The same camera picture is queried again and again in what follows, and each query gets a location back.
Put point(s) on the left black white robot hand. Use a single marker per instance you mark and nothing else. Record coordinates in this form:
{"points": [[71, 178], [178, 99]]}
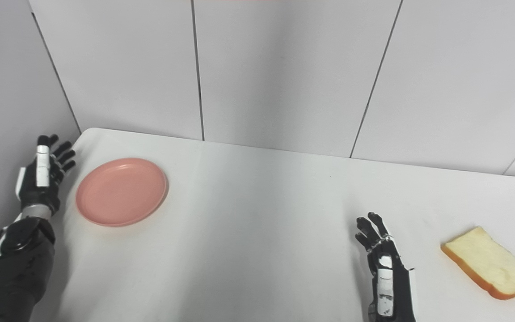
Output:
{"points": [[40, 183]]}

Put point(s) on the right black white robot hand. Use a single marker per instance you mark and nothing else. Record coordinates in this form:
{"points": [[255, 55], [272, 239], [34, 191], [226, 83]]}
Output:
{"points": [[387, 277]]}

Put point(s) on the pink round plate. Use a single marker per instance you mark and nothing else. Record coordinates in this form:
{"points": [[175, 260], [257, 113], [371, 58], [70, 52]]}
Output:
{"points": [[122, 192]]}

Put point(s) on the slice of bread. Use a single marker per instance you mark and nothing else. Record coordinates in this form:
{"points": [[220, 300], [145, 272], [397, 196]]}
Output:
{"points": [[485, 264]]}

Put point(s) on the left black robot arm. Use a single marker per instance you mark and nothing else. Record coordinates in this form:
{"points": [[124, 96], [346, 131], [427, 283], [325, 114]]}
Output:
{"points": [[14, 273]]}

